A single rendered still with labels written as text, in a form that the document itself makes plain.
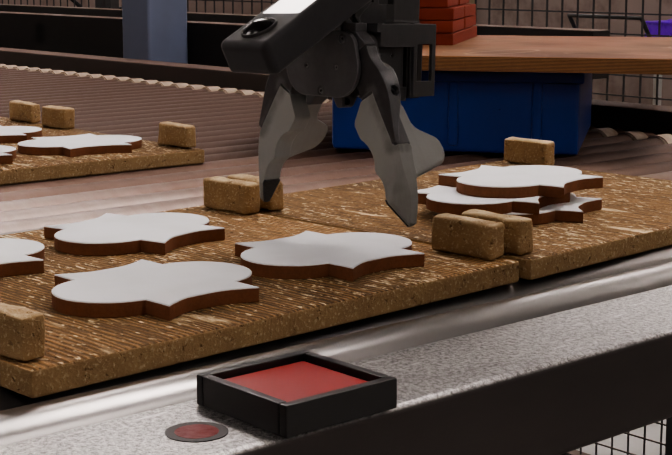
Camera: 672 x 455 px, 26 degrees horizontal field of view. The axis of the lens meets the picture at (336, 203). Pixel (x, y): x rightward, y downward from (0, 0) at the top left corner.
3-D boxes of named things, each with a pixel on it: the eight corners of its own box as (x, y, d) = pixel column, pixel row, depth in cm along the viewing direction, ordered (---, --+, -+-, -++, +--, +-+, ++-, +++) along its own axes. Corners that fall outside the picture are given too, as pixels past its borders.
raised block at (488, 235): (507, 258, 106) (508, 221, 105) (491, 262, 104) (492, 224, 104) (445, 247, 110) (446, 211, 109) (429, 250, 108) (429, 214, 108)
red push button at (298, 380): (376, 408, 77) (376, 382, 77) (288, 431, 73) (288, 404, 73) (303, 383, 81) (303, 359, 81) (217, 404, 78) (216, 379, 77)
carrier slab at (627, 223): (802, 212, 134) (803, 195, 134) (530, 281, 105) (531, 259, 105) (503, 174, 158) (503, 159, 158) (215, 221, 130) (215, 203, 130)
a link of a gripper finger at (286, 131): (311, 196, 113) (363, 105, 108) (254, 203, 109) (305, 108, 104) (289, 170, 115) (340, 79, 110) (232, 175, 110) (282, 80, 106)
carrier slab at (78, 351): (520, 282, 105) (520, 260, 105) (32, 400, 77) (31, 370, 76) (210, 221, 130) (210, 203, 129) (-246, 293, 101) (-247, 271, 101)
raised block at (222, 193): (262, 213, 124) (262, 182, 124) (246, 216, 123) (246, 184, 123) (217, 205, 129) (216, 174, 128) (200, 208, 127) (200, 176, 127)
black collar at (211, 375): (397, 408, 77) (397, 377, 77) (286, 439, 72) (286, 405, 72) (305, 378, 83) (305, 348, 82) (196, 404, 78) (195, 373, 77)
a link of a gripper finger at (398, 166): (483, 198, 101) (428, 86, 103) (425, 206, 97) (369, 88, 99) (454, 220, 103) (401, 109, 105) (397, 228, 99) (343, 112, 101)
